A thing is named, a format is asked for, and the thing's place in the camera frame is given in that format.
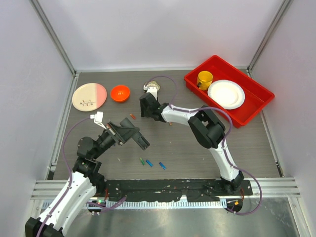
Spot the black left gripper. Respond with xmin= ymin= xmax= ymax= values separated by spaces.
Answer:
xmin=92 ymin=121 xmax=139 ymax=159

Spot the black remote control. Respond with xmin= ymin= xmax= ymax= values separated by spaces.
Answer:
xmin=132 ymin=132 xmax=150 ymax=151

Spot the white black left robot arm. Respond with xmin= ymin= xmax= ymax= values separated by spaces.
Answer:
xmin=25 ymin=118 xmax=149 ymax=237

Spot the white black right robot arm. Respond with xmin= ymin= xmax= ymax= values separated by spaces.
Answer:
xmin=139 ymin=92 xmax=244 ymax=195

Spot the small patterned ceramic bowl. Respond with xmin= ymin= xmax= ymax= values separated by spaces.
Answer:
xmin=146 ymin=80 xmax=160 ymax=91

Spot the orange plastic bowl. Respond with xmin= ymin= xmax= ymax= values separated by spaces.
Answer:
xmin=110 ymin=85 xmax=130 ymax=103

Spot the pink cream floral plate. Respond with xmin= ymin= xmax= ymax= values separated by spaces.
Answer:
xmin=72 ymin=83 xmax=107 ymax=112

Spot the blue battery lower right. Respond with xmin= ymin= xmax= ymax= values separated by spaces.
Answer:
xmin=159 ymin=162 xmax=166 ymax=170

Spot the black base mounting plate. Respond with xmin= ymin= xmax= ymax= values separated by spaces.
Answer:
xmin=96 ymin=179 xmax=253 ymax=202

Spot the yellow mug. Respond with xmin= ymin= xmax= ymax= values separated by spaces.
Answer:
xmin=197 ymin=71 xmax=213 ymax=90

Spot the white paper plate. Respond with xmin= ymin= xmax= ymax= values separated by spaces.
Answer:
xmin=207 ymin=79 xmax=245 ymax=110

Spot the red plastic bin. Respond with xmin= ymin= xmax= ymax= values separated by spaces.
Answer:
xmin=184 ymin=55 xmax=275 ymax=128

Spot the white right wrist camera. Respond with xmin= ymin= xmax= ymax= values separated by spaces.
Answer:
xmin=143 ymin=83 xmax=158 ymax=100

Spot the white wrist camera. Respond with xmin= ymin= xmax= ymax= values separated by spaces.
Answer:
xmin=143 ymin=83 xmax=158 ymax=100
xmin=90 ymin=111 xmax=107 ymax=130

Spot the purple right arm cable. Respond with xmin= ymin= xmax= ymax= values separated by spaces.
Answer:
xmin=145 ymin=75 xmax=263 ymax=216

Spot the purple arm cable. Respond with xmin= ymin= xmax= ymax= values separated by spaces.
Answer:
xmin=36 ymin=116 xmax=128 ymax=237
xmin=145 ymin=75 xmax=263 ymax=216

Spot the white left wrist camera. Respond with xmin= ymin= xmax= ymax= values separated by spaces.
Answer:
xmin=90 ymin=111 xmax=107 ymax=130

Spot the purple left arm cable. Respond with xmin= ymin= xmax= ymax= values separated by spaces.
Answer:
xmin=36 ymin=116 xmax=128 ymax=237

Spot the white slotted cable duct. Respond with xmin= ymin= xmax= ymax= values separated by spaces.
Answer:
xmin=41 ymin=199 xmax=227 ymax=210

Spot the aluminium left frame post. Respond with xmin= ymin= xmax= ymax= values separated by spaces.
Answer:
xmin=29 ymin=0 xmax=76 ymax=76

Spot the aluminium frame post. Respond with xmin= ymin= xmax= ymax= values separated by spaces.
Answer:
xmin=29 ymin=0 xmax=76 ymax=76
xmin=247 ymin=0 xmax=293 ymax=74

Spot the aluminium front frame rail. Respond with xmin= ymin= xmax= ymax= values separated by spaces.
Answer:
xmin=31 ymin=177 xmax=302 ymax=199

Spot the aluminium right frame post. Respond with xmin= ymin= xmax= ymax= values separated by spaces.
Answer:
xmin=247 ymin=0 xmax=293 ymax=74

